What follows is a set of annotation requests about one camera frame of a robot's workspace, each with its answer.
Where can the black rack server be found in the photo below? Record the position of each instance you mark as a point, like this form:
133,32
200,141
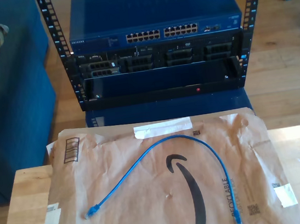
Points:
159,58

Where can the brown paper mailer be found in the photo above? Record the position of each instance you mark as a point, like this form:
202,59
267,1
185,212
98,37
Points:
138,191

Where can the blue sofa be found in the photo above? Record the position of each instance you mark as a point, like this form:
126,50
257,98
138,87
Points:
15,121

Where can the blue network switch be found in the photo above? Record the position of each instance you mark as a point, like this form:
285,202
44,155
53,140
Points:
153,9

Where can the black rack frame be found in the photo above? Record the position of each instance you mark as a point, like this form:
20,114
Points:
61,50

